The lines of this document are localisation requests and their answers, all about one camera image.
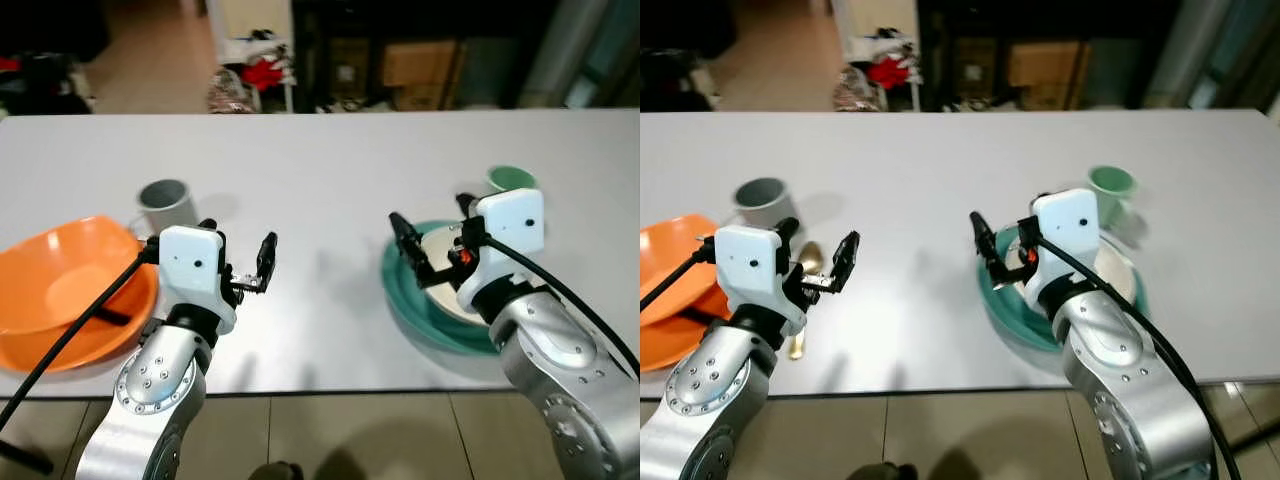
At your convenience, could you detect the gold spoon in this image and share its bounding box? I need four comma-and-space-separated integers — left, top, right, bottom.
788, 241, 825, 362

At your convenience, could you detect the grey mug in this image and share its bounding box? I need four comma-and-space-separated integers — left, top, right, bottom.
732, 176, 798, 233
132, 178, 199, 238

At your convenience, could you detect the teal plate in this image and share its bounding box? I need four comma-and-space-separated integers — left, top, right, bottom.
379, 219, 503, 357
976, 224, 1150, 354

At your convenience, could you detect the green mug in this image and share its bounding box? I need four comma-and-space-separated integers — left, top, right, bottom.
1086, 164, 1139, 230
486, 164, 539, 197

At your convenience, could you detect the orange bowl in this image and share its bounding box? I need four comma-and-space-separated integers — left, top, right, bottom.
640, 213, 722, 328
0, 215, 147, 338

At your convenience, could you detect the patterned bag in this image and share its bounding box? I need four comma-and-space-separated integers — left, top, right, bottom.
206, 68, 263, 114
833, 68, 888, 114

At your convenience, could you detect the brown cardboard box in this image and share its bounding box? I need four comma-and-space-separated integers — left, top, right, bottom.
381, 41, 464, 112
1006, 41, 1088, 112

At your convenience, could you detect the orange plate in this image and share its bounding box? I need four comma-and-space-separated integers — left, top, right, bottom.
0, 258, 161, 374
640, 285, 743, 374

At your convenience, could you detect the red cloth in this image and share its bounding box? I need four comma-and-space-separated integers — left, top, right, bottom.
866, 57, 913, 91
242, 57, 288, 92

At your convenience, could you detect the grey round column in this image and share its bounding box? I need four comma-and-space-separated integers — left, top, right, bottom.
518, 0, 613, 110
1143, 0, 1238, 110

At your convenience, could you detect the black bag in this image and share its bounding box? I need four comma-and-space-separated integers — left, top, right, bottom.
640, 47, 715, 114
0, 48, 93, 115

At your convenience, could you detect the white shelf unit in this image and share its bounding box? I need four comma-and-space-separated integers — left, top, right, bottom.
829, 0, 923, 114
204, 0, 297, 114

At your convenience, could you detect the black stand leg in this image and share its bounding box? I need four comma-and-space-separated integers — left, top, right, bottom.
1228, 418, 1280, 454
0, 438, 55, 477

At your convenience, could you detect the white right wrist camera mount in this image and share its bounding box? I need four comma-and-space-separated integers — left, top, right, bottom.
1020, 188, 1102, 293
457, 188, 547, 314

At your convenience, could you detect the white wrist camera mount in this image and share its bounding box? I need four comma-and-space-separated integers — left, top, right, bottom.
1020, 188, 1102, 293
714, 225, 809, 337
457, 188, 547, 314
158, 226, 239, 336

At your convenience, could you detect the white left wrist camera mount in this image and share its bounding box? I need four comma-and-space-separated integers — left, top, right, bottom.
714, 225, 809, 337
158, 226, 239, 336

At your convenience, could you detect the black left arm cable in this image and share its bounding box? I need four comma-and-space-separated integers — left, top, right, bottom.
640, 248, 720, 314
0, 248, 162, 434

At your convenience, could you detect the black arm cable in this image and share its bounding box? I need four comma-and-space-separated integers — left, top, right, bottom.
484, 234, 641, 379
0, 248, 162, 434
1034, 234, 1239, 480
640, 248, 720, 314

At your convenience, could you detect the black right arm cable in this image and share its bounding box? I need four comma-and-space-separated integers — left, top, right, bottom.
1034, 234, 1239, 480
484, 234, 641, 379

